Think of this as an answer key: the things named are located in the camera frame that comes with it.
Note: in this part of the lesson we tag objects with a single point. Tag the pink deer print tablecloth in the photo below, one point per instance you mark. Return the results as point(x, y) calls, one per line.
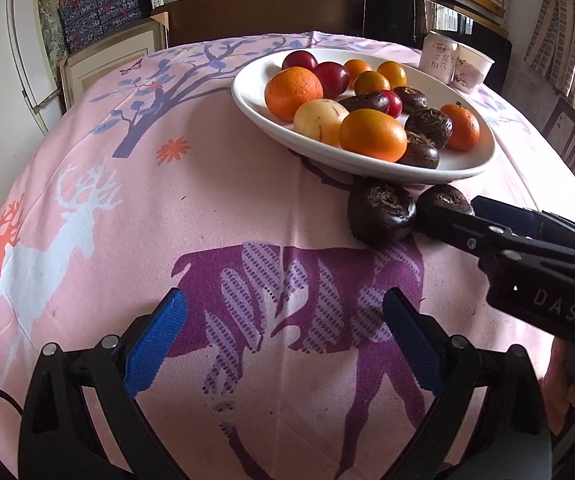
point(192, 200)

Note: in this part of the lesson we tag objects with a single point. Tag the white oval plate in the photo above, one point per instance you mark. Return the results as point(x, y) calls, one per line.
point(467, 162)

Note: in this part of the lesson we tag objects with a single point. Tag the dark red plum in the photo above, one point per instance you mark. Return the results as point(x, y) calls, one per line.
point(299, 60)

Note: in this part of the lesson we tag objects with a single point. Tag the large orange mandarin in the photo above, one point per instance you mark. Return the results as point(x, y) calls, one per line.
point(293, 92)

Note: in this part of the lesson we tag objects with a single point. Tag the framed picture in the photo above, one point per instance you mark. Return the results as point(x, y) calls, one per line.
point(107, 65)

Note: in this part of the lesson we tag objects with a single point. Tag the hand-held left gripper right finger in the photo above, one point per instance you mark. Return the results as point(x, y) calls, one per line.
point(410, 340)

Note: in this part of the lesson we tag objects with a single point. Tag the textured orange mandarin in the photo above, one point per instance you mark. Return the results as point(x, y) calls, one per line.
point(461, 126)

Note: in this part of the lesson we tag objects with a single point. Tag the patterned curtain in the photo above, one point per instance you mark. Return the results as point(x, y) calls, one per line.
point(555, 30)

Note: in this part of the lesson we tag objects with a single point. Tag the tall white paper cup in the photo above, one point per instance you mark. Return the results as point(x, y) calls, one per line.
point(437, 57)

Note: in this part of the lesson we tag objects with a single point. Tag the small yellow-orange kumquat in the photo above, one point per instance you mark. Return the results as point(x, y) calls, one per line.
point(391, 74)
point(371, 82)

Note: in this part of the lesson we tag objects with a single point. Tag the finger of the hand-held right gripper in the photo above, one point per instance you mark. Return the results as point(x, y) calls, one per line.
point(457, 230)
point(505, 212)

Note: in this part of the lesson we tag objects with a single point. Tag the stack of blue patterned boxes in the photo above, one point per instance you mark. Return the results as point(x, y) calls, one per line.
point(97, 15)

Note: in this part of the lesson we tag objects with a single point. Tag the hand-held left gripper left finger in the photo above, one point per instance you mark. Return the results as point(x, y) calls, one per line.
point(157, 340)

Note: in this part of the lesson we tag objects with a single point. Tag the short white paper cup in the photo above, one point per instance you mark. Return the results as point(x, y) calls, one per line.
point(472, 70)

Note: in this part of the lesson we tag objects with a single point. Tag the green patterned board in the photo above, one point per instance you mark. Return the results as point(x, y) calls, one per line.
point(50, 15)

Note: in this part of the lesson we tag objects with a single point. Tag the small orange mandarin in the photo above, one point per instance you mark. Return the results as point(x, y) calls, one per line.
point(355, 66)

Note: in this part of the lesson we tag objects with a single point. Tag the yellow round fruit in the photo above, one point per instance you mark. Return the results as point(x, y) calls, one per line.
point(317, 120)

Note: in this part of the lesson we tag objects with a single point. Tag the person's right hand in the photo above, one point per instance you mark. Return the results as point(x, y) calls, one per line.
point(557, 385)

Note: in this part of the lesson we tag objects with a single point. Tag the smooth oval orange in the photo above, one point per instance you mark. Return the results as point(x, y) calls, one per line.
point(372, 135)

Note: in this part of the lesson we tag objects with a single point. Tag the small red cherry tomato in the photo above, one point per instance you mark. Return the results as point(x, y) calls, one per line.
point(395, 104)

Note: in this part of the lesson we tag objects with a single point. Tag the large dark water chestnut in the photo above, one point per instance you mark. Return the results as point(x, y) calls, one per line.
point(381, 211)

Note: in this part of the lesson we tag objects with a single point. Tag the elongated dark water chestnut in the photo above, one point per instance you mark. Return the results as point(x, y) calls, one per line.
point(362, 102)

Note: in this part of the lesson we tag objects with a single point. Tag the large red plum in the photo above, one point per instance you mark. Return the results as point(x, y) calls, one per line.
point(332, 80)

